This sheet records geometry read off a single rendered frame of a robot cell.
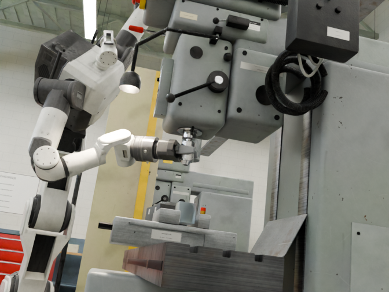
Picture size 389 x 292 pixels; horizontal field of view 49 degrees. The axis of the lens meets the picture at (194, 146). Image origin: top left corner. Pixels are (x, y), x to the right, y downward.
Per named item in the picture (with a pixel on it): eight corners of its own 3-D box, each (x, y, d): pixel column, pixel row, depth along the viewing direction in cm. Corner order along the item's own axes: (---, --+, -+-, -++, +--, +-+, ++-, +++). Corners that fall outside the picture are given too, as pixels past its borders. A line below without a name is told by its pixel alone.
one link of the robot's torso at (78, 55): (10, 110, 173) (32, 39, 152) (58, 79, 200) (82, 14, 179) (72, 152, 174) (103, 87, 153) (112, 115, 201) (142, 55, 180)
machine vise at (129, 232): (110, 241, 115) (117, 201, 118) (108, 243, 129) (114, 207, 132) (235, 258, 122) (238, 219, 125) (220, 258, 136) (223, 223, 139)
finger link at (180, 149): (193, 155, 141) (175, 153, 143) (195, 145, 142) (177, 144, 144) (193, 153, 140) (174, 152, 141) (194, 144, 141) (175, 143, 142)
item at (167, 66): (154, 113, 143) (162, 57, 149) (153, 117, 147) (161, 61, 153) (165, 116, 144) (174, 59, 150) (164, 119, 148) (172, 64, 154)
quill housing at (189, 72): (168, 116, 135) (181, 26, 144) (159, 134, 155) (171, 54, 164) (226, 127, 139) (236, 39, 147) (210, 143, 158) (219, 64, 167)
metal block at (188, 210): (176, 221, 125) (179, 200, 127) (173, 222, 131) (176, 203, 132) (194, 223, 126) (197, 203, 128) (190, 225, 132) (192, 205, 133)
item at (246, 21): (213, 21, 141) (214, 10, 142) (210, 27, 145) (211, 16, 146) (249, 29, 143) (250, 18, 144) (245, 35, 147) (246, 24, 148)
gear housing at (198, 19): (172, 21, 142) (176, -5, 144) (161, 54, 165) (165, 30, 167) (268, 43, 147) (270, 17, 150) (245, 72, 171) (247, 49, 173)
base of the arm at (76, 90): (32, 110, 152) (31, 78, 149) (48, 105, 164) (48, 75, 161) (73, 115, 150) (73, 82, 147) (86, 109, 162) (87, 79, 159)
